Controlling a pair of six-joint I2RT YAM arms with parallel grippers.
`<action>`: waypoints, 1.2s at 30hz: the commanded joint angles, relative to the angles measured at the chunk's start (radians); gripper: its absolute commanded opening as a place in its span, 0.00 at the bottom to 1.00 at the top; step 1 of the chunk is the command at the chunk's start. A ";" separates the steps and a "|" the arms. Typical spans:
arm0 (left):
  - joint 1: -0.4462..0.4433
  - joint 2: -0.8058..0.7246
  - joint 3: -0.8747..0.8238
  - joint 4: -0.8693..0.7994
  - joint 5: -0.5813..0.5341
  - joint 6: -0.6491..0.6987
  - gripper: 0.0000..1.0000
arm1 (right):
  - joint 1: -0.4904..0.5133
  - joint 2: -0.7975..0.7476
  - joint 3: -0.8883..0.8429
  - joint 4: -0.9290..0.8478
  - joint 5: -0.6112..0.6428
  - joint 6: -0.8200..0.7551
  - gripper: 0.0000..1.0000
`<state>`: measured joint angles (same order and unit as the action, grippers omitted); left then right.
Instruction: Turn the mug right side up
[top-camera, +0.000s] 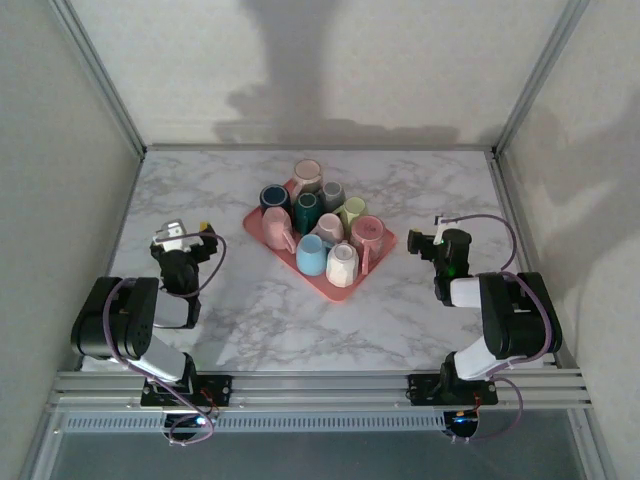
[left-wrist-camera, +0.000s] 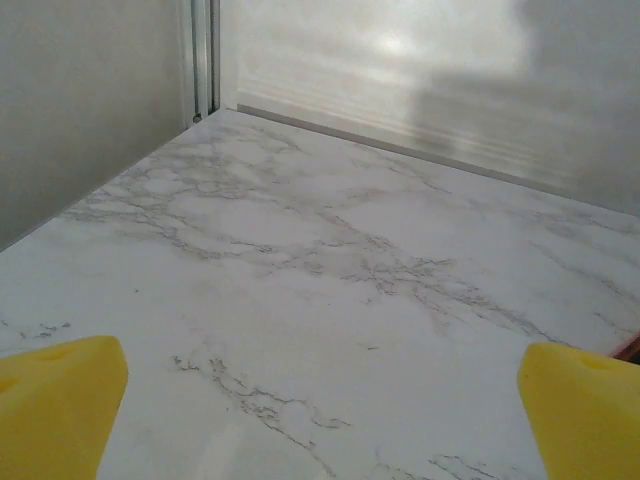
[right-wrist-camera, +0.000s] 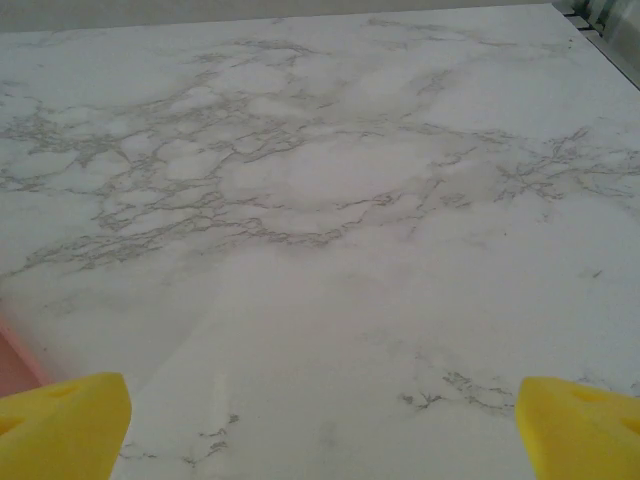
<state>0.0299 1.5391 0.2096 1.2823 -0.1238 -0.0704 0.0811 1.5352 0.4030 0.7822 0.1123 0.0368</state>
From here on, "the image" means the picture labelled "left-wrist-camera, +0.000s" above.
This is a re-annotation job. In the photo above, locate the pink plastic tray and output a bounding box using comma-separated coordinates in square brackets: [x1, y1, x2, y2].
[609, 333, 640, 362]

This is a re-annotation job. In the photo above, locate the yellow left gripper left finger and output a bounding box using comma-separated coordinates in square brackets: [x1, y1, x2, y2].
[0, 335, 129, 480]

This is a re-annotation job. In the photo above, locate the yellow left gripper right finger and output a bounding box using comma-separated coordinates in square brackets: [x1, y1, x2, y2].
[517, 342, 640, 480]

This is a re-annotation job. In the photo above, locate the aluminium frame post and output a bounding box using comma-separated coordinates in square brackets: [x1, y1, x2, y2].
[180, 0, 222, 125]

